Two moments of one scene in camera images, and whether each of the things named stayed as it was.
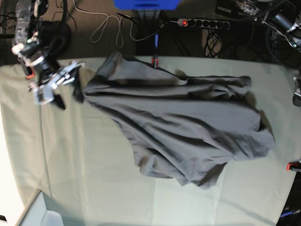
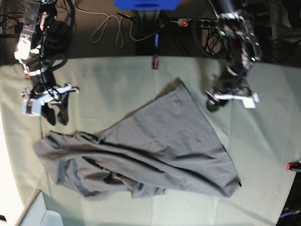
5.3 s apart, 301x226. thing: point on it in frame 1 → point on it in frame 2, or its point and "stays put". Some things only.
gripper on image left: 65,76 → 48,99
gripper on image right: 297,98 → 224,84
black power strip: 204,23 stays put
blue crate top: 147,4 stays put
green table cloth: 79,156 stays put
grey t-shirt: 189,128 → 168,144
